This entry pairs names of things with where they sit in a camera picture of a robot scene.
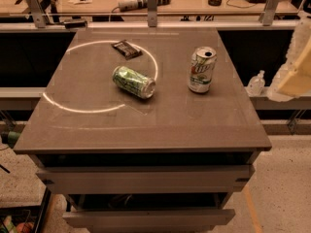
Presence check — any green crushed soda can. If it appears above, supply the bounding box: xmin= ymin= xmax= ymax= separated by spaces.
xmin=112 ymin=66 xmax=156 ymax=99

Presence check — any white 7up soda can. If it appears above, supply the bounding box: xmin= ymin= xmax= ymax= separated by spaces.
xmin=188 ymin=47 xmax=217 ymax=93

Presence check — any grey cabinet with drawers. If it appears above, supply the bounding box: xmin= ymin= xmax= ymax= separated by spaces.
xmin=13 ymin=27 xmax=273 ymax=233

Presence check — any dark snack bar wrapper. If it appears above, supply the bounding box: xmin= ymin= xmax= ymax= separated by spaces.
xmin=112 ymin=40 xmax=142 ymax=60

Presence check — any upper grey drawer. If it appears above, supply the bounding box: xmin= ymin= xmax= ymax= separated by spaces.
xmin=37 ymin=165 xmax=255 ymax=194

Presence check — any grey drawer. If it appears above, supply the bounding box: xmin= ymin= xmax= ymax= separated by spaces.
xmin=63 ymin=209 xmax=235 ymax=233
xmin=37 ymin=165 xmax=255 ymax=194

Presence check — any clear sanitizer bottle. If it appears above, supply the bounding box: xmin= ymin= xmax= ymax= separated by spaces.
xmin=246 ymin=70 xmax=265 ymax=96

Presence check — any white power strip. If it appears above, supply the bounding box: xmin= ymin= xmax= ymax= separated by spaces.
xmin=119 ymin=0 xmax=171 ymax=12

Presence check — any lower grey drawer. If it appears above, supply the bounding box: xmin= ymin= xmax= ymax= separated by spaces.
xmin=63 ymin=209 xmax=235 ymax=233

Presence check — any black crate with items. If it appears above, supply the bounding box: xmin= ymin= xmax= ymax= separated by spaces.
xmin=0 ymin=189 xmax=52 ymax=233

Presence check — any middle metal bracket post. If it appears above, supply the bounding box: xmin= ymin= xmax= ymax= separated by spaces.
xmin=147 ymin=0 xmax=157 ymax=27

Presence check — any metal bracket post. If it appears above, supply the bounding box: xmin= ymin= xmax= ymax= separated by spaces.
xmin=259 ymin=0 xmax=280 ymax=26
xmin=147 ymin=0 xmax=157 ymax=27
xmin=24 ymin=0 xmax=47 ymax=28

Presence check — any small black box on rail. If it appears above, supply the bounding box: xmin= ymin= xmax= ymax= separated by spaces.
xmin=63 ymin=18 xmax=87 ymax=29

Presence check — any right metal bracket post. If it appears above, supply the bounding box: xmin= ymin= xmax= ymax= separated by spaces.
xmin=259 ymin=0 xmax=280 ymax=26

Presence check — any left metal bracket post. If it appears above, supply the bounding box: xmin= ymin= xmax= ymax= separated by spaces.
xmin=24 ymin=0 xmax=47 ymax=28

